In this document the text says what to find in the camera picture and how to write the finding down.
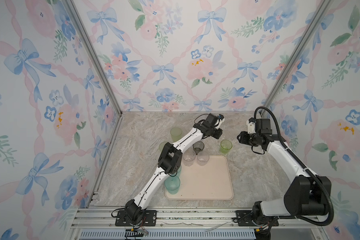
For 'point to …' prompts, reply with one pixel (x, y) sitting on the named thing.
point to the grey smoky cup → (198, 146)
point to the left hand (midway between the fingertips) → (222, 131)
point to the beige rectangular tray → (211, 182)
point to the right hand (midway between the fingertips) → (241, 136)
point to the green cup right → (226, 145)
